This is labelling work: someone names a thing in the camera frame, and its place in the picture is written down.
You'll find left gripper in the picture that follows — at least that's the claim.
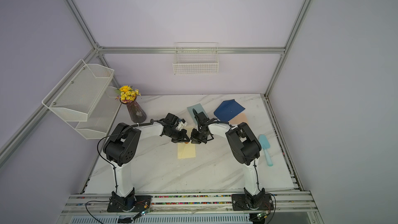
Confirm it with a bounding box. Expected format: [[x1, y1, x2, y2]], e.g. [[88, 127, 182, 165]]
[[166, 128, 190, 144]]

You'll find cream envelope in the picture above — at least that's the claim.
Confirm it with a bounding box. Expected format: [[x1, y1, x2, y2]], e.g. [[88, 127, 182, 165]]
[[177, 142, 196, 159]]

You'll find teal envelope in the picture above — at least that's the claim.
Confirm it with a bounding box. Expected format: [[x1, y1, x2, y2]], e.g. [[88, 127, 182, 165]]
[[187, 103, 208, 121]]

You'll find peach paper sheet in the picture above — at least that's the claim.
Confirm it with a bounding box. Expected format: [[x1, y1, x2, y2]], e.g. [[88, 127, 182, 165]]
[[229, 113, 249, 125]]

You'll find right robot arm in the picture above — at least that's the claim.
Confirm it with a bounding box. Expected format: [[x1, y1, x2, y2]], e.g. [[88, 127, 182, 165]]
[[191, 110, 265, 209]]

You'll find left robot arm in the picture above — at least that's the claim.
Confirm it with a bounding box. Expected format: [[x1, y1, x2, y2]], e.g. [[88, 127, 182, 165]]
[[103, 113, 190, 203]]

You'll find dark blue envelope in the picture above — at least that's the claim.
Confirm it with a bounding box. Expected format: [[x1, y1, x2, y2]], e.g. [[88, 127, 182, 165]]
[[214, 100, 245, 122]]

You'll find dark glass vase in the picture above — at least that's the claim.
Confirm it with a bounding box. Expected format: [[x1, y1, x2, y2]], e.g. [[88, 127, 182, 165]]
[[126, 101, 147, 123]]

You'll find small light blue object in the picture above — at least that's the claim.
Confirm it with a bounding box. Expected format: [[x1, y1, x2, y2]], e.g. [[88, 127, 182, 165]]
[[259, 134, 274, 167]]

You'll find yellow flower bouquet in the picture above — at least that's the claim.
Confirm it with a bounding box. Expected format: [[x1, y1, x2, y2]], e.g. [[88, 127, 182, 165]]
[[116, 86, 141, 104]]

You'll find white mesh two-tier shelf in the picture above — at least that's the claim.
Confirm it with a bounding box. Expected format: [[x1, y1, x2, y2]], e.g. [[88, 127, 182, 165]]
[[42, 60, 121, 140]]

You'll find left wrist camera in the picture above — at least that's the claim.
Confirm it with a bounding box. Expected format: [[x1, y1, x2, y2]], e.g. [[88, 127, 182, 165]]
[[176, 119, 187, 131]]

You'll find white wire wall basket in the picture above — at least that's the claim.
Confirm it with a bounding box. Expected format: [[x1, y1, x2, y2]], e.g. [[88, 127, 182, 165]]
[[173, 42, 219, 75]]

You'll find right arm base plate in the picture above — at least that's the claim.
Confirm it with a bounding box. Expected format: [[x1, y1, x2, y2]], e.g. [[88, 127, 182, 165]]
[[231, 188, 275, 211]]

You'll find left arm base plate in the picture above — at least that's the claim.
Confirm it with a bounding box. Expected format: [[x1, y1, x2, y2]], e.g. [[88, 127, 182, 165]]
[[107, 195, 152, 213]]

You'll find aluminium front rail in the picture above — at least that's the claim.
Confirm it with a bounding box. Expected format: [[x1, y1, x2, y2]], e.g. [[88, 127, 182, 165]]
[[57, 191, 323, 224]]

